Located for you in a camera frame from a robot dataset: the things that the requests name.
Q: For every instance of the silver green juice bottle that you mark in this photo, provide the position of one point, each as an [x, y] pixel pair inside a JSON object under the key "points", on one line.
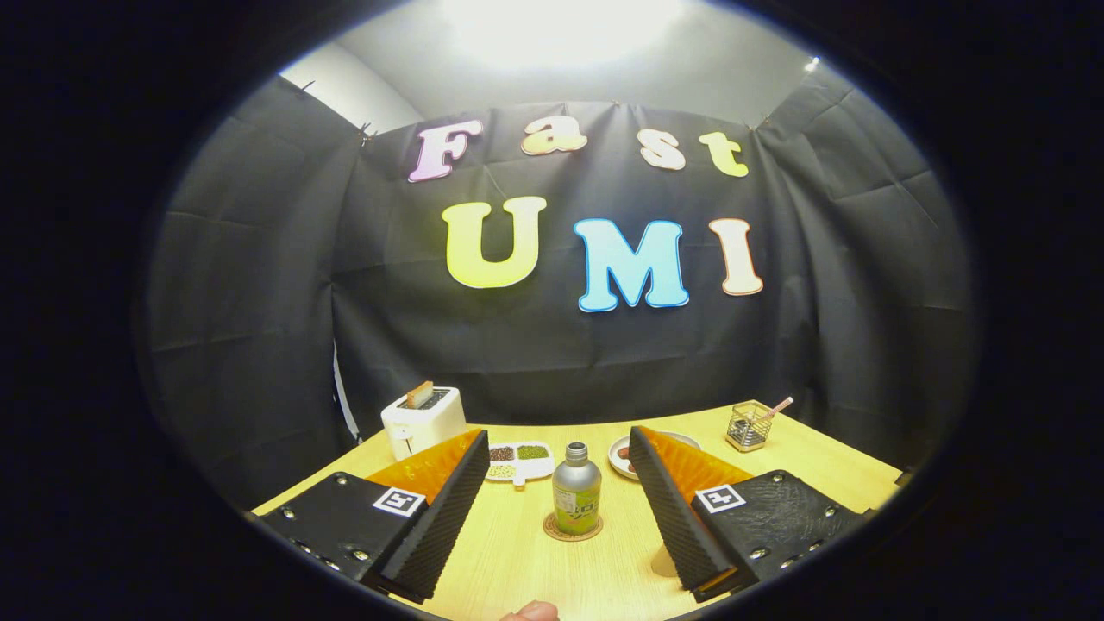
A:
{"points": [[576, 492]]}

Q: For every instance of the white round plate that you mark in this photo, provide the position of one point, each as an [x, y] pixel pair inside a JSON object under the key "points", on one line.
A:
{"points": [[616, 466]]}

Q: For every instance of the wooden table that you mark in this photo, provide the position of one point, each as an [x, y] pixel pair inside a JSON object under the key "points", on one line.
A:
{"points": [[552, 578]]}

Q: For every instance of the round cork coaster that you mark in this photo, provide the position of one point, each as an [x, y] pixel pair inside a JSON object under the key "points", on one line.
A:
{"points": [[552, 530]]}

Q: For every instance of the pale beans pile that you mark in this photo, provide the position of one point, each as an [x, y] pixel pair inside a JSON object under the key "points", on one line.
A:
{"points": [[500, 471]]}

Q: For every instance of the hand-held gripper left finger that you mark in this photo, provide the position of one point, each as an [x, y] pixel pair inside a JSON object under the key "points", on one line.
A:
{"points": [[444, 517]]}

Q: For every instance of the white toaster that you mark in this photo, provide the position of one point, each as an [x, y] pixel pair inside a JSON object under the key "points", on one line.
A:
{"points": [[423, 427]]}

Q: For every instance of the toast slice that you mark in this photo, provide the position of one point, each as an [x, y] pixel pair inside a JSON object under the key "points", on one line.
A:
{"points": [[420, 394]]}

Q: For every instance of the brown beans pile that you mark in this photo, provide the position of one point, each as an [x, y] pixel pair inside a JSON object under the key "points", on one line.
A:
{"points": [[501, 453]]}

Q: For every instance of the green beans pile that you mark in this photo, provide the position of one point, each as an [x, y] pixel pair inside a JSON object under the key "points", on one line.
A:
{"points": [[533, 452]]}

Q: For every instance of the white divided dish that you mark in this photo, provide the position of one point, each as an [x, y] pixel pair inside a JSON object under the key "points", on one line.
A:
{"points": [[535, 468]]}

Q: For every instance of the black backdrop cloth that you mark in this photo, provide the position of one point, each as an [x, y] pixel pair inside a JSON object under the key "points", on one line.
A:
{"points": [[552, 345]]}

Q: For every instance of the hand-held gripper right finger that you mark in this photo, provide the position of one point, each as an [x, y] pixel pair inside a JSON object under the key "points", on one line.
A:
{"points": [[668, 517]]}

